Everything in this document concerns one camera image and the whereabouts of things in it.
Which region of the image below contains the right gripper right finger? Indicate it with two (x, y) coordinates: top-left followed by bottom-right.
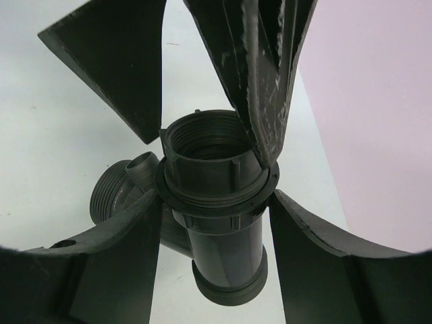
(269, 190), (431, 323)

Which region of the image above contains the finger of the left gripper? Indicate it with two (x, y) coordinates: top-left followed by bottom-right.
(185, 1), (317, 168)
(38, 0), (166, 144)

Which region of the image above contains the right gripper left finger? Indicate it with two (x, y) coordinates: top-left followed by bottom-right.
(1, 191), (162, 323)

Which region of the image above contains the black pipe tee fitting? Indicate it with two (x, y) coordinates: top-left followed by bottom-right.
(89, 152), (279, 306)

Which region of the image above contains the black threaded coupling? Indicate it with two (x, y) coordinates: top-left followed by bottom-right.
(161, 110), (269, 208)

